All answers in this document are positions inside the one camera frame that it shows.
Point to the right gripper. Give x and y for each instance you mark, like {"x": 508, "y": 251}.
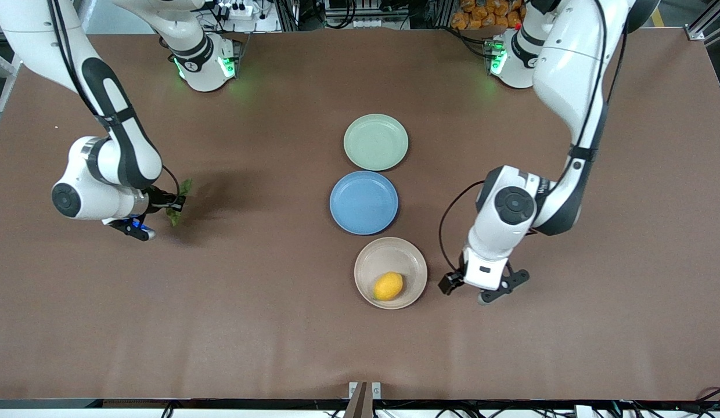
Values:
{"x": 158, "y": 199}

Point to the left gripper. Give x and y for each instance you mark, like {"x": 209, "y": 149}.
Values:
{"x": 451, "y": 282}

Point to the green lettuce leaf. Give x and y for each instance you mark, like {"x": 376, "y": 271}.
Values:
{"x": 174, "y": 217}

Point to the yellow lemon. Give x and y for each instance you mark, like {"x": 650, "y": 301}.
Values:
{"x": 388, "y": 286}

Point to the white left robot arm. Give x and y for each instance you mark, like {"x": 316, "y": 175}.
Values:
{"x": 569, "y": 75}

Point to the beige plate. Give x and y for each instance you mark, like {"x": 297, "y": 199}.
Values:
{"x": 389, "y": 255}

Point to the blue plate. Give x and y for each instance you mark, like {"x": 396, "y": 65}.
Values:
{"x": 364, "y": 203}

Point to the pale green plate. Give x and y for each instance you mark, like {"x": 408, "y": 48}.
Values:
{"x": 375, "y": 142}

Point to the white power strip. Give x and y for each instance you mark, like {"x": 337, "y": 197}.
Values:
{"x": 235, "y": 8}

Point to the bag of orange snacks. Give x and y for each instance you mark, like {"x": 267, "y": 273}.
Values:
{"x": 482, "y": 14}

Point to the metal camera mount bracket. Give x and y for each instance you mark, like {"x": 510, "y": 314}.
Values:
{"x": 364, "y": 397}

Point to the aluminium frame post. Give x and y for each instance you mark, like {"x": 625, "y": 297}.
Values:
{"x": 289, "y": 14}
{"x": 440, "y": 13}

